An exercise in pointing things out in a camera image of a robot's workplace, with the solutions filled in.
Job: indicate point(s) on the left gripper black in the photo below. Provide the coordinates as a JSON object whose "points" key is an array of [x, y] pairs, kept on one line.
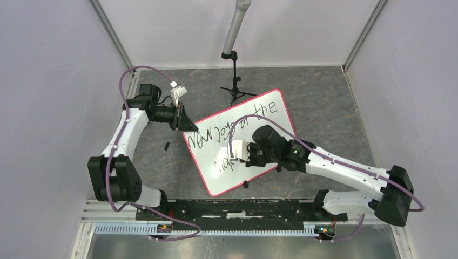
{"points": [[182, 122]]}

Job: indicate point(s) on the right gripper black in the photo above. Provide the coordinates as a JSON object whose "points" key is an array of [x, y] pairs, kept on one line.
{"points": [[250, 148]]}

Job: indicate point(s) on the whiteboard with pink frame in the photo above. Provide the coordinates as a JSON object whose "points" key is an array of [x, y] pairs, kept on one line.
{"points": [[209, 145]]}

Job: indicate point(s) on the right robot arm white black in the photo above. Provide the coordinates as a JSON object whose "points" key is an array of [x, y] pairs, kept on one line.
{"points": [[385, 193]]}

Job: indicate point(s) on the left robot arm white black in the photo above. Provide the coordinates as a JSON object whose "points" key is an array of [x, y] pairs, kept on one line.
{"points": [[113, 175]]}

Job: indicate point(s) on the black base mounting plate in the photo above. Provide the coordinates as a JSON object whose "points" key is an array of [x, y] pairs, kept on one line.
{"points": [[249, 214]]}

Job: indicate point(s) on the black microphone tripod stand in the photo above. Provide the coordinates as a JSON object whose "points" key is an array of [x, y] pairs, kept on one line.
{"points": [[234, 91]]}

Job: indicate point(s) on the silver microphone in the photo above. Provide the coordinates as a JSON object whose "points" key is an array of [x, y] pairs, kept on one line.
{"points": [[241, 7]]}

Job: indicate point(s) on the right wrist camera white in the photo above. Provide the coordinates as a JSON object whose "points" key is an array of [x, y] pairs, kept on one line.
{"points": [[238, 150]]}

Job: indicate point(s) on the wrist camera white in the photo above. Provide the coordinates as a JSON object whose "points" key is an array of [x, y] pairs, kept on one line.
{"points": [[176, 92], [238, 150]]}

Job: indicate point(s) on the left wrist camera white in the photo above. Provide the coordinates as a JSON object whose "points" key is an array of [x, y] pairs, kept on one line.
{"points": [[176, 92]]}

